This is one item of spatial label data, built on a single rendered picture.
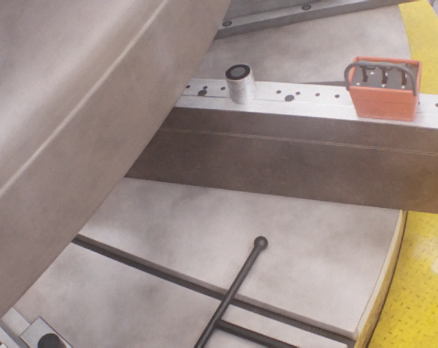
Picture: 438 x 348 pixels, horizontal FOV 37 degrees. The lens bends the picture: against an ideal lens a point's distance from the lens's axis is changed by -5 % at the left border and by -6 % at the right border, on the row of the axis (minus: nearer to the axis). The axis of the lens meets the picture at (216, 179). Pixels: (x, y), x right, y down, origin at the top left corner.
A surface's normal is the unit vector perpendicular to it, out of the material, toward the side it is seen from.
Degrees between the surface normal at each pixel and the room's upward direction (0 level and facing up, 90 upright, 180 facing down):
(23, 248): 90
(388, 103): 97
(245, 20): 0
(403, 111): 97
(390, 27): 0
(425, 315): 0
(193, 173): 90
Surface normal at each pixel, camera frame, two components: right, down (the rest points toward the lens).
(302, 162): -0.34, 0.75
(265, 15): -0.25, -0.65
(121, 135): 0.84, 0.22
